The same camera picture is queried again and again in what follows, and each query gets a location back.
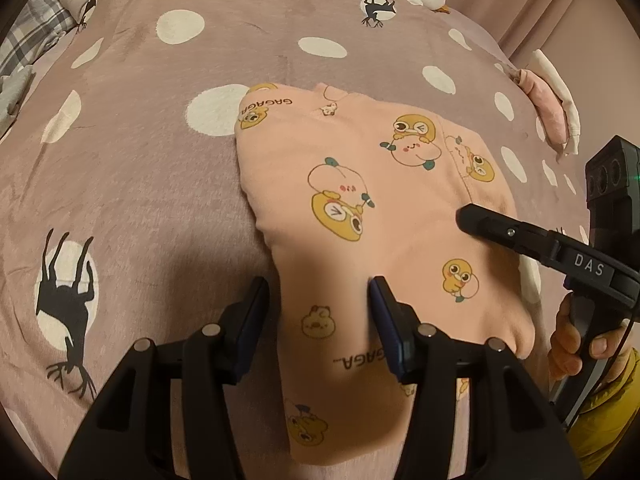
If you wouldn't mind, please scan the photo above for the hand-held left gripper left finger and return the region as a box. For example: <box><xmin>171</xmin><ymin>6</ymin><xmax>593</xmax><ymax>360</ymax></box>
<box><xmin>57</xmin><ymin>276</ymin><xmax>271</xmax><ymax>480</ymax></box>

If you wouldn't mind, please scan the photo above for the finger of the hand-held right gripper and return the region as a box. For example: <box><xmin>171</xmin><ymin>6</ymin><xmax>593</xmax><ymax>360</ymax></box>
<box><xmin>457</xmin><ymin>203</ymin><xmax>553</xmax><ymax>267</ymax></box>

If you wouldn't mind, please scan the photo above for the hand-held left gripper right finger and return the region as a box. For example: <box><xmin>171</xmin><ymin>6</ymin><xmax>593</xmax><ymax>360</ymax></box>
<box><xmin>367</xmin><ymin>276</ymin><xmax>583</xmax><ymax>480</ymax></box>

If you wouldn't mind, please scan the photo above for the pink cartoon print shirt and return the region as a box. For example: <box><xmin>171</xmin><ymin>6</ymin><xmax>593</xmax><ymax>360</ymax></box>
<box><xmin>235</xmin><ymin>82</ymin><xmax>537</xmax><ymax>466</ymax></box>

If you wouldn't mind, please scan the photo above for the person's right forearm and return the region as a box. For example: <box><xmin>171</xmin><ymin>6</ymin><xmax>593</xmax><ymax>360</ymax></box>
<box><xmin>567</xmin><ymin>347</ymin><xmax>640</xmax><ymax>480</ymax></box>

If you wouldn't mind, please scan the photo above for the person's right hand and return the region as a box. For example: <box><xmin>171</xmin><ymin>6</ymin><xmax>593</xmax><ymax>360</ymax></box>
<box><xmin>548</xmin><ymin>293</ymin><xmax>627</xmax><ymax>382</ymax></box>

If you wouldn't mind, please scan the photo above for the mauve polka dot blanket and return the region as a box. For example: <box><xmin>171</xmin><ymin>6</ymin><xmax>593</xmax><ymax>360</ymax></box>
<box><xmin>0</xmin><ymin>0</ymin><xmax>601</xmax><ymax>480</ymax></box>

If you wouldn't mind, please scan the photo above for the pink curtain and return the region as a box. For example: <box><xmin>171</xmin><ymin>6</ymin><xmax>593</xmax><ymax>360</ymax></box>
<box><xmin>429</xmin><ymin>0</ymin><xmax>637</xmax><ymax>70</ymax></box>

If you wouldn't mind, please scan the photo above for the plaid blanket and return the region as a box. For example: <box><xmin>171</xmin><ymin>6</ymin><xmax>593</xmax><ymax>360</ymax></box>
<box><xmin>0</xmin><ymin>0</ymin><xmax>77</xmax><ymax>117</ymax></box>

